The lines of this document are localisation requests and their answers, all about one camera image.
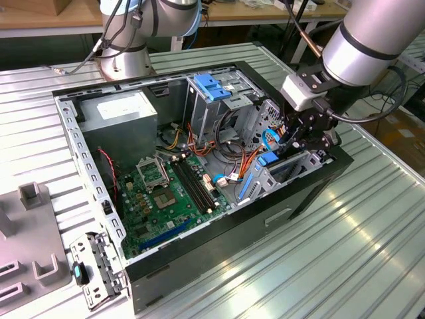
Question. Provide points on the hard disk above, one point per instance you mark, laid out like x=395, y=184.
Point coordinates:
x=267, y=159

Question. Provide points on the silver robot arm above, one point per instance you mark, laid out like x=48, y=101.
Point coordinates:
x=365, y=50

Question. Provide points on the grey metal disk bay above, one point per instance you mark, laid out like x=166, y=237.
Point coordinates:
x=292, y=169

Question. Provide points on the large brown cardboard box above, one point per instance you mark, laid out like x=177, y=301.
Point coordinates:
x=398, y=133

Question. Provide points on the grey metal drive cage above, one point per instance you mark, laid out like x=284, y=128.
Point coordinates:
x=206, y=116

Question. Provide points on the blue plastic drive latch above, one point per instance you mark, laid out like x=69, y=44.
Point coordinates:
x=207, y=84

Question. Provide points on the small white box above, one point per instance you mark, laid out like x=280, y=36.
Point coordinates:
x=310, y=4

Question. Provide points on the black RAM slot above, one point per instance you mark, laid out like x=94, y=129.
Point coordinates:
x=194, y=186
x=199, y=186
x=185, y=186
x=190, y=186

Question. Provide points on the black open PC case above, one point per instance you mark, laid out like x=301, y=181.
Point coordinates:
x=206, y=252

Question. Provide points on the green motherboard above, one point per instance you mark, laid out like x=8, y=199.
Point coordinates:
x=172, y=219

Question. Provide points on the blue expansion slot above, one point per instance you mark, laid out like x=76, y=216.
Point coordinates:
x=166, y=234

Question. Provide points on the grey power supply box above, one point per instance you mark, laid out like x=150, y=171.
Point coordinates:
x=119, y=139

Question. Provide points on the black latch with teal tab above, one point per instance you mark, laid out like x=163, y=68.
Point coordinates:
x=80, y=274

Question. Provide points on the grey parts rack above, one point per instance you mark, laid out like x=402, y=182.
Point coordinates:
x=30, y=239

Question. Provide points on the wooden desk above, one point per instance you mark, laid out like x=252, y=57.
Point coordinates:
x=20, y=20

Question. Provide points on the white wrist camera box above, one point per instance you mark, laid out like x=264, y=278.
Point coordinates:
x=299, y=93

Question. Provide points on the metal slat frame table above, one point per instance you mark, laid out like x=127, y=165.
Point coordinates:
x=416, y=58

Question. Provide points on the grey metal card bracket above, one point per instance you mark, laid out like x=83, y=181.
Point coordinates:
x=99, y=266

